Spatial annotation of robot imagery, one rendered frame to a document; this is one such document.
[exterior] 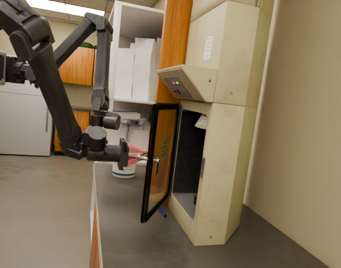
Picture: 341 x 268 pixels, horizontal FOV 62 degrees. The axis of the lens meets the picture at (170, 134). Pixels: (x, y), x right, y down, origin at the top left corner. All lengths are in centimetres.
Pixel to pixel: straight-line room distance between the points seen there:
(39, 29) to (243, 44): 57
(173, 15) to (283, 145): 71
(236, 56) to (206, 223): 54
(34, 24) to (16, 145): 519
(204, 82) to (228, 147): 22
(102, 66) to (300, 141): 88
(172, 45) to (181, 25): 9
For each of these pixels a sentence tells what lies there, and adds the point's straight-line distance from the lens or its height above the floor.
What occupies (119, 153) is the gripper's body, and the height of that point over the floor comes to 121.
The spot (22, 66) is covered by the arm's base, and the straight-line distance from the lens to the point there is 150.
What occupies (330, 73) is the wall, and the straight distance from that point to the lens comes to 115.
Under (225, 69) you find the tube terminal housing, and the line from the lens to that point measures 90.
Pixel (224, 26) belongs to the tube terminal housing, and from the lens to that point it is 91.
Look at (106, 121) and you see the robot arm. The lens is 121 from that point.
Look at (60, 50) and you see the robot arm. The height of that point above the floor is 156.
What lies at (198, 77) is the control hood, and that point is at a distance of 86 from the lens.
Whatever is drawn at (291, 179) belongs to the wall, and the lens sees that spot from 124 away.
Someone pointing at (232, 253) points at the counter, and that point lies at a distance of 100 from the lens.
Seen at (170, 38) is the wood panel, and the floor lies 165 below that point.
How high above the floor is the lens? 141
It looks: 8 degrees down
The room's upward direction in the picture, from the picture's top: 7 degrees clockwise
